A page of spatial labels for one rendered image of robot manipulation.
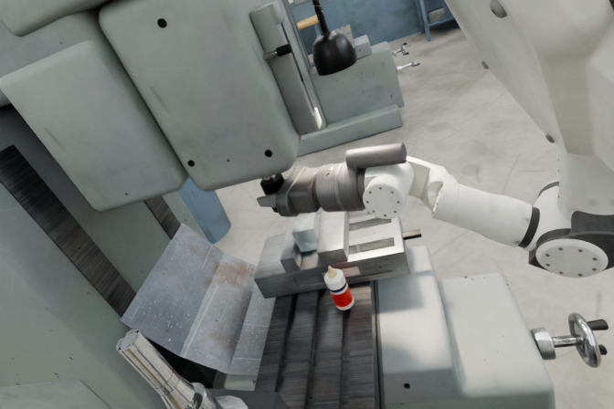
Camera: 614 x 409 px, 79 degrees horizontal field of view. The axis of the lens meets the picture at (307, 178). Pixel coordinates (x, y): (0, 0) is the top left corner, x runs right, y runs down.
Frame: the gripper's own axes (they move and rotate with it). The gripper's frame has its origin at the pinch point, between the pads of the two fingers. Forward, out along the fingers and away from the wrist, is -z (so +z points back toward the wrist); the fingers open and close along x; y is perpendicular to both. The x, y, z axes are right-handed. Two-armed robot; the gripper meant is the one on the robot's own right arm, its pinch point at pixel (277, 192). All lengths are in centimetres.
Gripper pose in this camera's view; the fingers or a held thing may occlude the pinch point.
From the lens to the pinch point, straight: 73.7
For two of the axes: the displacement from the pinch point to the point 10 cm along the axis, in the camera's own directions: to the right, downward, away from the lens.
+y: 3.4, 8.2, 4.6
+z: 8.7, -0.8, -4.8
